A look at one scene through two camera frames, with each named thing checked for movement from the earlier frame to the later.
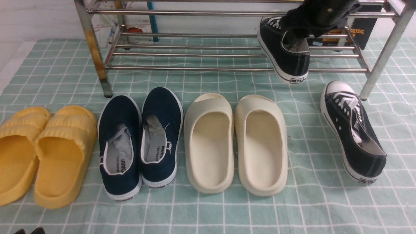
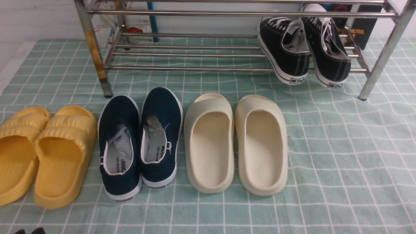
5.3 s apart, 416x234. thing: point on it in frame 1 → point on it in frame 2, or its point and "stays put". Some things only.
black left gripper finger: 21,231 stays put
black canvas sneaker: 292,67 stays put
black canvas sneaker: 364,157 → 331,61
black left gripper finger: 39,230 stays put
